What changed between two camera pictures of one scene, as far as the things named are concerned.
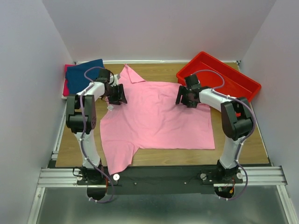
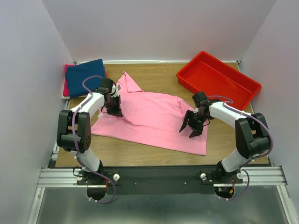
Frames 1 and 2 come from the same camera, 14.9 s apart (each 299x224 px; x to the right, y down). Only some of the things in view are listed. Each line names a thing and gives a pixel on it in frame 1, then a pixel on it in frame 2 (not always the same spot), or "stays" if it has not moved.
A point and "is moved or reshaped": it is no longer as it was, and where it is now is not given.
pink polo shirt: [151, 119] is moved or reshaped
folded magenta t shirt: [66, 89] stays
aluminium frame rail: [273, 176] stays
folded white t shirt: [64, 97] stays
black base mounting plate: [162, 180] stays
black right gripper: [182, 91] to [188, 115]
